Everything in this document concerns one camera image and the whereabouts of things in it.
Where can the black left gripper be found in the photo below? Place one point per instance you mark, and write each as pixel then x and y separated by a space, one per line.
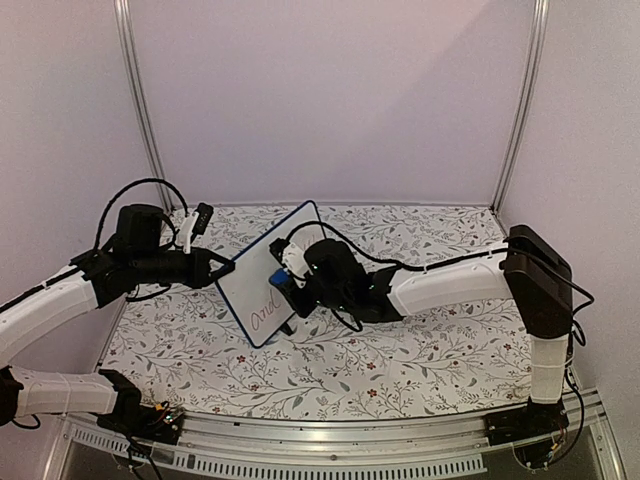
pixel 201 263

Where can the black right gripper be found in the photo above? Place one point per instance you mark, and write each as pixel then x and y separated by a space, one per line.
pixel 303 306

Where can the blue whiteboard eraser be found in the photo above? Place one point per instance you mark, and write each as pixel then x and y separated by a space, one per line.
pixel 279 278

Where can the small blue-framed whiteboard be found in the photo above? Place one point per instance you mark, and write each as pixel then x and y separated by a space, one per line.
pixel 259 308

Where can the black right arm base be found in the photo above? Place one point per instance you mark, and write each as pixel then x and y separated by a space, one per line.
pixel 537 431

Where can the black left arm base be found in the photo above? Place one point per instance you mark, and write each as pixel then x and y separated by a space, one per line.
pixel 161 423

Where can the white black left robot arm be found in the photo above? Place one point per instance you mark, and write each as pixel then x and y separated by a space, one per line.
pixel 50 336

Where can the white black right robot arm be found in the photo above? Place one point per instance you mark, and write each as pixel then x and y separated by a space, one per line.
pixel 527 271

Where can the floral patterned tablecloth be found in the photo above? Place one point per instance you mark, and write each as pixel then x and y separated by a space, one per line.
pixel 186 348

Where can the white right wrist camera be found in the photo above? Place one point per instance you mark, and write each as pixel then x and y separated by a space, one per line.
pixel 291 258

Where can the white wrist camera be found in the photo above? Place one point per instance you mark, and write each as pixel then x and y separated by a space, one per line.
pixel 291 258
pixel 193 225

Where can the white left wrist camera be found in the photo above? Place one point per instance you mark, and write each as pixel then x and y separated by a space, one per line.
pixel 193 225

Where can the aluminium front rail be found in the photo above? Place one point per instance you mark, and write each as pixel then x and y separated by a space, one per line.
pixel 438 447

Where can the left aluminium frame post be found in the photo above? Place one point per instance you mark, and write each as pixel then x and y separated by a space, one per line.
pixel 133 73

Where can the aluminium frame post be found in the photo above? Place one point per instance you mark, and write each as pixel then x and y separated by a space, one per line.
pixel 133 73
pixel 526 94

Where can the right aluminium frame post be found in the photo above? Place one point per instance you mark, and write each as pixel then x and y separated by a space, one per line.
pixel 526 94

